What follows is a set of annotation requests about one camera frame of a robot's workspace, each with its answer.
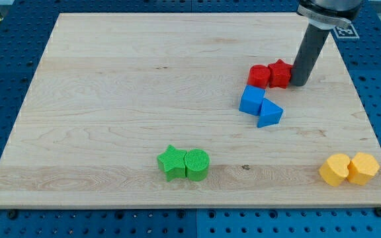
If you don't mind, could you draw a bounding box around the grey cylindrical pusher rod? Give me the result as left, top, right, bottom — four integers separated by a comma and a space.
290, 24, 329, 87

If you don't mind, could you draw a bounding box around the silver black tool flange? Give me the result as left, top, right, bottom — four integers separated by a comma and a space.
297, 0, 362, 30

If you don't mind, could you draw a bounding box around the red star block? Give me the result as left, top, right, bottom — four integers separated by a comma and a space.
268, 59, 292, 89

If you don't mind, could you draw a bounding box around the red circle block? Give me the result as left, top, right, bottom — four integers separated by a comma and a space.
247, 65, 271, 89

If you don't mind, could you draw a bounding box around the green circle block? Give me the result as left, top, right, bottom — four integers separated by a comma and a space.
184, 149, 210, 181

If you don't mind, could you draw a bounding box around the green star block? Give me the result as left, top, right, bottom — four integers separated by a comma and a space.
157, 145, 187, 182

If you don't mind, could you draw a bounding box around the wooden board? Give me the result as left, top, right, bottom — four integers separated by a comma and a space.
0, 13, 381, 209

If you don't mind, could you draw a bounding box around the white fiducial marker tag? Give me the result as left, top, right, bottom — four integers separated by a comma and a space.
333, 24, 359, 39

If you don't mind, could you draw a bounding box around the blue triangle block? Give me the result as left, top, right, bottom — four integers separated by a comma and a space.
257, 98, 284, 128

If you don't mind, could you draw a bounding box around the blue cube block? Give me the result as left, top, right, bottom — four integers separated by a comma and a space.
239, 85, 265, 116

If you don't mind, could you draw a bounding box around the yellow heart block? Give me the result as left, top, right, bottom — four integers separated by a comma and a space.
319, 153, 351, 186

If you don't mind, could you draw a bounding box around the yellow hexagon block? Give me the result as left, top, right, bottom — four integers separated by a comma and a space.
347, 152, 380, 186

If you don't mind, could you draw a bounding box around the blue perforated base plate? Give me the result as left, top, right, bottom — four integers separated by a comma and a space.
0, 1, 381, 237

